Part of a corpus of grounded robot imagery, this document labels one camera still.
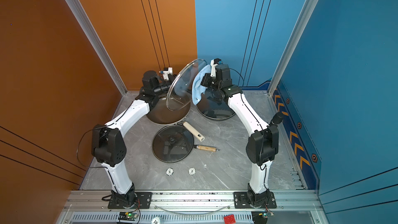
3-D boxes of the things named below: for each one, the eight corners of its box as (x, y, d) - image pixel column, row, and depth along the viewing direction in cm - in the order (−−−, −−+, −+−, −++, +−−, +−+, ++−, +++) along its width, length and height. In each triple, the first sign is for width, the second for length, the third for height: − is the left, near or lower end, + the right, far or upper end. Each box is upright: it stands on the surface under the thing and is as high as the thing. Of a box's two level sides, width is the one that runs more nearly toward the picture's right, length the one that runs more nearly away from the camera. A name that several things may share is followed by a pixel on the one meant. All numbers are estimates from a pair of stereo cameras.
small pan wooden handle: (193, 149, 91) (193, 147, 89) (194, 146, 93) (193, 144, 91) (218, 153, 90) (218, 151, 88) (218, 149, 91) (219, 147, 89)
